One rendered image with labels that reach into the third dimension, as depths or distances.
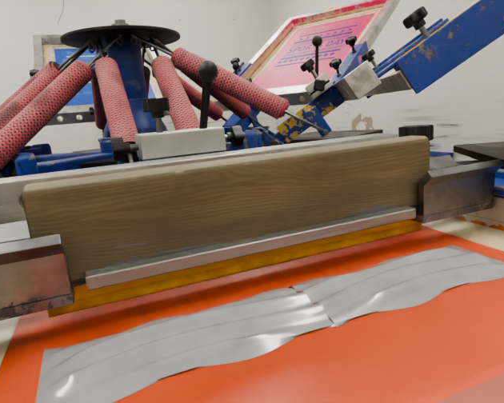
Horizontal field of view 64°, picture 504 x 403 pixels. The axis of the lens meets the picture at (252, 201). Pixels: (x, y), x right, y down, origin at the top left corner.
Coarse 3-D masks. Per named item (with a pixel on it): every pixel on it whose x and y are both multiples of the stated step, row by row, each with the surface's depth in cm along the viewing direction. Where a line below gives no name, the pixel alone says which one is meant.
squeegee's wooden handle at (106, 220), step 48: (384, 144) 38; (48, 192) 28; (96, 192) 29; (144, 192) 30; (192, 192) 31; (240, 192) 33; (288, 192) 35; (336, 192) 36; (384, 192) 39; (96, 240) 29; (144, 240) 31; (192, 240) 32
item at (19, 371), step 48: (192, 288) 35; (240, 288) 34; (48, 336) 29; (96, 336) 28; (336, 336) 26; (0, 384) 24; (192, 384) 22; (240, 384) 22; (288, 384) 22; (336, 384) 21; (384, 384) 21
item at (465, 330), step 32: (320, 256) 39; (352, 256) 39; (384, 256) 38; (480, 288) 30; (352, 320) 27; (384, 320) 27; (416, 320) 27; (448, 320) 26; (480, 320) 26; (384, 352) 24; (416, 352) 23; (448, 352) 23; (480, 352) 23; (416, 384) 21; (448, 384) 21
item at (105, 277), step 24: (360, 216) 38; (384, 216) 37; (408, 216) 38; (240, 240) 33; (264, 240) 33; (288, 240) 34; (312, 240) 35; (120, 264) 30; (144, 264) 30; (168, 264) 30; (192, 264) 31; (96, 288) 29
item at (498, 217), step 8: (496, 200) 43; (496, 208) 43; (456, 216) 48; (464, 216) 47; (472, 216) 46; (480, 216) 45; (488, 216) 44; (496, 216) 43; (480, 224) 45; (488, 224) 44; (496, 224) 43
